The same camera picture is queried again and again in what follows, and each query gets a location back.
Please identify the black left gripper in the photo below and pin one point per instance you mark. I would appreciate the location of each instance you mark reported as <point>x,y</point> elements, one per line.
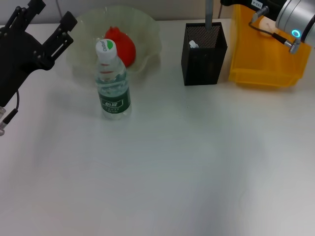
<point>17,64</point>

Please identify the grey pen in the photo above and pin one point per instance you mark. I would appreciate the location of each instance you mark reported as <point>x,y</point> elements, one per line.
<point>209,14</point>

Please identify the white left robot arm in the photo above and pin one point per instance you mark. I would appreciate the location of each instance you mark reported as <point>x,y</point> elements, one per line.
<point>1,110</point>

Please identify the red round fruit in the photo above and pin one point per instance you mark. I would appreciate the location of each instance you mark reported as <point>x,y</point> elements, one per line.
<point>128,51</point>

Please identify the clear green-label water bottle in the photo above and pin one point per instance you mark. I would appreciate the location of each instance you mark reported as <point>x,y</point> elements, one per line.
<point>113,93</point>

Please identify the black mesh pen holder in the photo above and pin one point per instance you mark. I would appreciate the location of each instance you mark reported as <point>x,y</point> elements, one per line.
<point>204,64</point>

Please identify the yellow plastic bin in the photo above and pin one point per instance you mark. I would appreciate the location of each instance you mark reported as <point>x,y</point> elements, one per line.
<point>265,66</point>

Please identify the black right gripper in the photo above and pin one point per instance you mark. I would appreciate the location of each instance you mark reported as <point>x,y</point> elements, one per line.
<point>243,5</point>

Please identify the clear glass fruit plate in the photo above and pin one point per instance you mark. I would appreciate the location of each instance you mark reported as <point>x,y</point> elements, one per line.
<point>147,32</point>

